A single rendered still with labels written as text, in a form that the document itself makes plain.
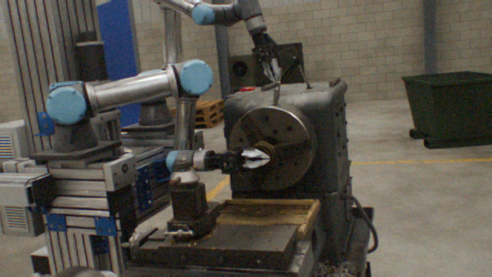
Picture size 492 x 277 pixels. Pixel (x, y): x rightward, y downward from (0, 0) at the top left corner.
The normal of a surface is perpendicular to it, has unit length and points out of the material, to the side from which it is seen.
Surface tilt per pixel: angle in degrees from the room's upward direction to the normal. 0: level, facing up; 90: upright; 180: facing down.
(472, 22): 90
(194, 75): 89
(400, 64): 90
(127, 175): 90
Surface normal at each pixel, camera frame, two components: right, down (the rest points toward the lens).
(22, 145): 0.91, -0.01
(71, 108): 0.16, 0.18
